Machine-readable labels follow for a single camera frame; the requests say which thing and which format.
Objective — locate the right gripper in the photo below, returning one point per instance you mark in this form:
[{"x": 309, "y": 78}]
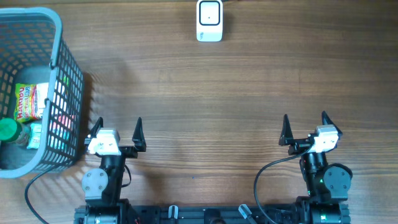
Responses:
[{"x": 286, "y": 138}]

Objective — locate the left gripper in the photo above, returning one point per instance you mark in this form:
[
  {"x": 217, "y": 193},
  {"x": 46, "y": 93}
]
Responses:
[{"x": 132, "y": 152}]

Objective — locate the red pink candy box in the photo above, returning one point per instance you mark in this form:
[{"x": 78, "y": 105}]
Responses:
[{"x": 65, "y": 122}]

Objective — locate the teal tissue pack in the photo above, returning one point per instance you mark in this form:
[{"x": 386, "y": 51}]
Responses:
[{"x": 35, "y": 135}]

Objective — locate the Haribo gummy candy bag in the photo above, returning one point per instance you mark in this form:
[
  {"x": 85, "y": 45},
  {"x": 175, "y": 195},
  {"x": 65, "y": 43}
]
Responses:
[{"x": 30, "y": 101}]

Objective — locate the green lid jar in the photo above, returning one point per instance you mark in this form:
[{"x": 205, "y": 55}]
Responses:
[{"x": 14, "y": 132}]

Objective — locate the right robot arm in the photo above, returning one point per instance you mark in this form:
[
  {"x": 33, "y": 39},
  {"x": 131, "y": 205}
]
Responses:
[{"x": 327, "y": 184}]

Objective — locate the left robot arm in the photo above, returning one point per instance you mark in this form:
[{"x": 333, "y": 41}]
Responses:
[{"x": 102, "y": 186}]

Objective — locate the white barcode scanner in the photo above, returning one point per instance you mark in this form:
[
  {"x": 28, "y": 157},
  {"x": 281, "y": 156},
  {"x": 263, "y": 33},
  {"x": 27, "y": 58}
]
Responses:
[{"x": 209, "y": 17}]

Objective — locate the grey plastic mesh basket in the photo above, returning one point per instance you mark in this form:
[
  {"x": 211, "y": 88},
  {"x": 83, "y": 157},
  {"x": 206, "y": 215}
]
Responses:
[{"x": 33, "y": 51}]

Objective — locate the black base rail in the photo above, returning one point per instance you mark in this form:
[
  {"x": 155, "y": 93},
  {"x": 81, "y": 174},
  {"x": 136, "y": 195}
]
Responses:
[{"x": 279, "y": 213}]

